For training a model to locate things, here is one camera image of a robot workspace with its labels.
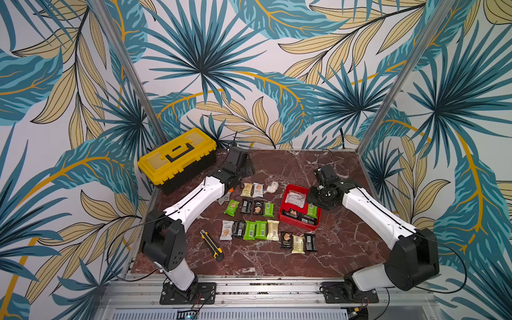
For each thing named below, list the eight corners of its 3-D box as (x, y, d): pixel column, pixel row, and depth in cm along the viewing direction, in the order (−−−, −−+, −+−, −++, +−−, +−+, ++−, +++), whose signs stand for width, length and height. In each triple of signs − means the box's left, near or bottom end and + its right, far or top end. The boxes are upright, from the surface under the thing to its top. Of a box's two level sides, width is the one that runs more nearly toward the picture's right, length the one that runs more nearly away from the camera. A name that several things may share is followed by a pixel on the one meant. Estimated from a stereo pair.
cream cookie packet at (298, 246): (291, 253, 85) (292, 252, 83) (290, 236, 90) (290, 234, 88) (304, 253, 85) (305, 252, 83) (301, 236, 90) (302, 235, 88)
